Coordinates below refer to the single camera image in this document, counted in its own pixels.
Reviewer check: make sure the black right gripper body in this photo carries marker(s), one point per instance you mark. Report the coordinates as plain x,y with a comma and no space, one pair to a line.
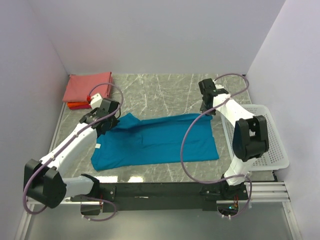
204,108

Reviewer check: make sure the teal blue t shirt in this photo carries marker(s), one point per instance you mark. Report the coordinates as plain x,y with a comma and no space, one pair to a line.
164,140

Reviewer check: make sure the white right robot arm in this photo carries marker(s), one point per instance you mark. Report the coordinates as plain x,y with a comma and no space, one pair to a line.
250,137

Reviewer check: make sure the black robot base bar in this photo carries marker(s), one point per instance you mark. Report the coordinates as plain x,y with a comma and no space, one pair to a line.
142,196

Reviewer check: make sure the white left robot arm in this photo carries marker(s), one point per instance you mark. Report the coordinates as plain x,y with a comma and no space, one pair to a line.
43,179

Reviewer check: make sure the folded salmon pink t shirt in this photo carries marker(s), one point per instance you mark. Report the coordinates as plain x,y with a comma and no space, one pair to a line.
80,86

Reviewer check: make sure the folded orange t shirt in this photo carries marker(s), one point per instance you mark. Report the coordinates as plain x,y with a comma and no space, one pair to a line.
76,105

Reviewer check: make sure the white perforated plastic basket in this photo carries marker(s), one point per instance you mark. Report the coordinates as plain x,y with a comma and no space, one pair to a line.
276,157

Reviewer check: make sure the aluminium extrusion rail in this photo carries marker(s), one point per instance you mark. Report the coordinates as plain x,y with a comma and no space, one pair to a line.
269,192

